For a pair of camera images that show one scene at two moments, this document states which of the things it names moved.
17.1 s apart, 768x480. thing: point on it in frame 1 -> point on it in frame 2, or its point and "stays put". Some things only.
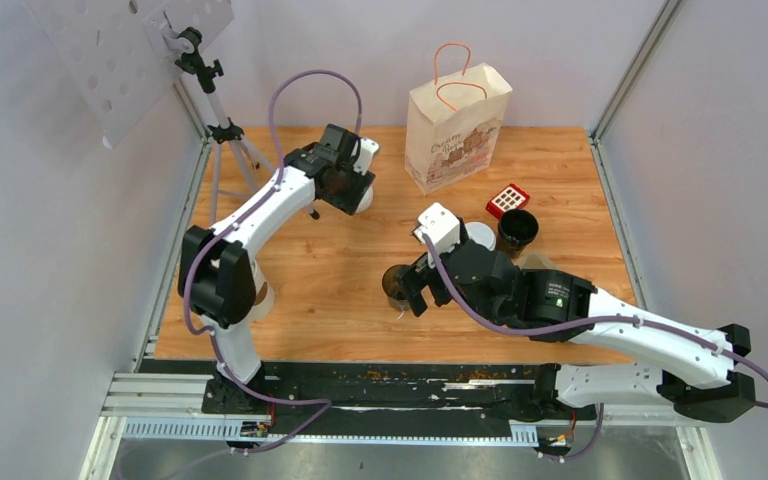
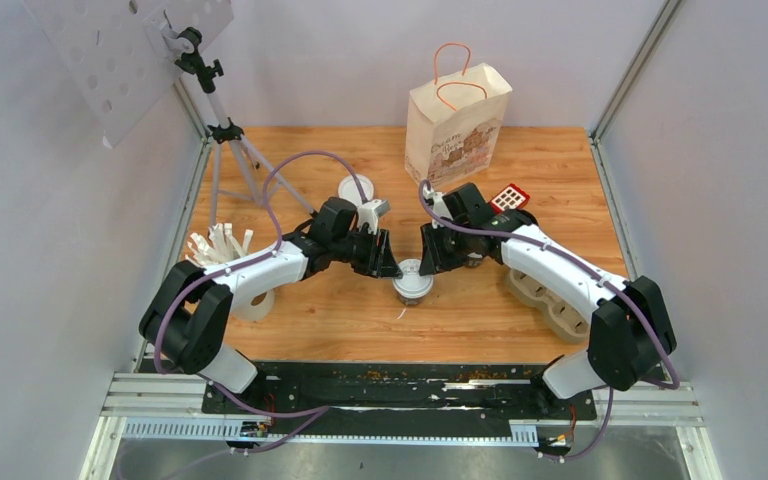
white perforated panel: x=115 y=55 stays put
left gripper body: x=350 y=189 -> x=364 y=243
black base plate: x=360 y=395 stays put
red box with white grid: x=510 y=198 stays put
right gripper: x=411 y=282 -> x=433 y=261
